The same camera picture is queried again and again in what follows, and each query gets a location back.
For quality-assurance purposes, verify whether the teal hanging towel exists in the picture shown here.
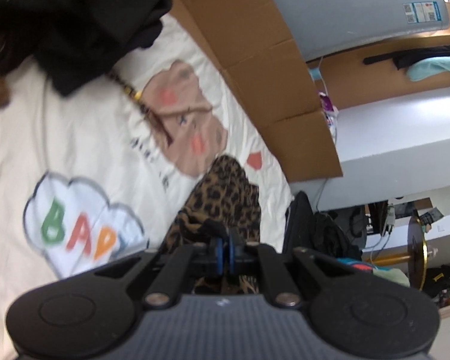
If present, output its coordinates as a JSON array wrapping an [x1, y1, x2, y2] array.
[[406, 56, 450, 82]]

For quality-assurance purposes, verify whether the cream cartoon bear bedsheet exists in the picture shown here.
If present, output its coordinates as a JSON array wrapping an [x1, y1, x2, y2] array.
[[0, 15, 292, 359]]

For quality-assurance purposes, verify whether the detergent bottle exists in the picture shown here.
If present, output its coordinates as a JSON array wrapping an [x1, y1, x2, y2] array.
[[308, 67, 323, 82]]

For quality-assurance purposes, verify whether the purple white refill pouch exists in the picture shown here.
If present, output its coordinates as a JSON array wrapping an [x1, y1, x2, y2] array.
[[319, 92, 339, 143]]

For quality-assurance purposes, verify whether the black bag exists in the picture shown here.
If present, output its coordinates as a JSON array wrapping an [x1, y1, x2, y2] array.
[[282, 192, 362, 261]]

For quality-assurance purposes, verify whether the black garment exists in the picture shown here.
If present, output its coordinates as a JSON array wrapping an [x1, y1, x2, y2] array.
[[0, 0, 172, 96]]

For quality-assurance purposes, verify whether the leopard print skirt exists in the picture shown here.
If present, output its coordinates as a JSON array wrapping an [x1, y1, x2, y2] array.
[[159, 154, 263, 296]]

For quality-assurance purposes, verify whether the brown cardboard sheet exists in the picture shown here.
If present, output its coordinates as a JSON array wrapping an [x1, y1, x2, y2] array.
[[177, 0, 343, 182]]

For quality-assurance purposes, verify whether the teal printed garment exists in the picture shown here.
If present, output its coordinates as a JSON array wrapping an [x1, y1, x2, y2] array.
[[337, 258, 410, 287]]

